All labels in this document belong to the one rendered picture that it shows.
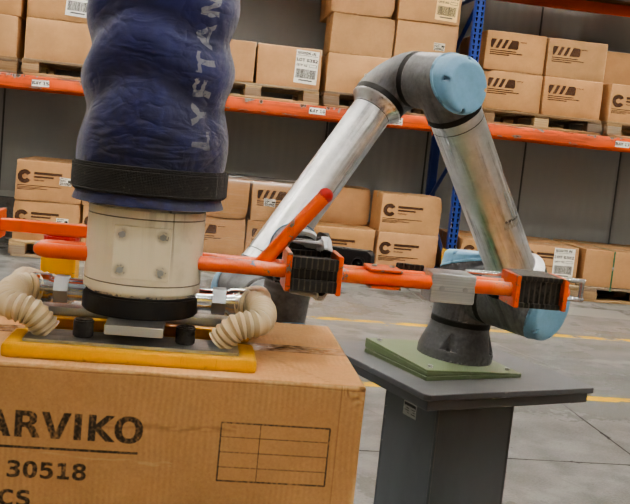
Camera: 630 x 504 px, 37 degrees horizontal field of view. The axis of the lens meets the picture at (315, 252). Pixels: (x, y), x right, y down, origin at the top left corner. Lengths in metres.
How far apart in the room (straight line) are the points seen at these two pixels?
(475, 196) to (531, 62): 7.17
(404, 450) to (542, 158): 8.33
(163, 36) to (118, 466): 0.58
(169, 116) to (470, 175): 0.86
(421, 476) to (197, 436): 1.14
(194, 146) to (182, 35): 0.15
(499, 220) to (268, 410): 0.93
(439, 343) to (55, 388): 1.25
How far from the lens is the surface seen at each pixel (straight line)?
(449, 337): 2.31
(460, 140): 1.93
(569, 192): 10.69
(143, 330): 1.29
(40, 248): 1.39
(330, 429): 1.29
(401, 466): 2.42
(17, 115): 10.00
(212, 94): 1.32
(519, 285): 1.44
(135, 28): 1.30
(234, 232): 8.54
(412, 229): 8.84
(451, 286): 1.43
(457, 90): 1.86
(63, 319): 1.48
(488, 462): 2.41
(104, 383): 1.27
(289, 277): 1.37
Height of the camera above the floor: 1.27
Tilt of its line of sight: 7 degrees down
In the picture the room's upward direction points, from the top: 6 degrees clockwise
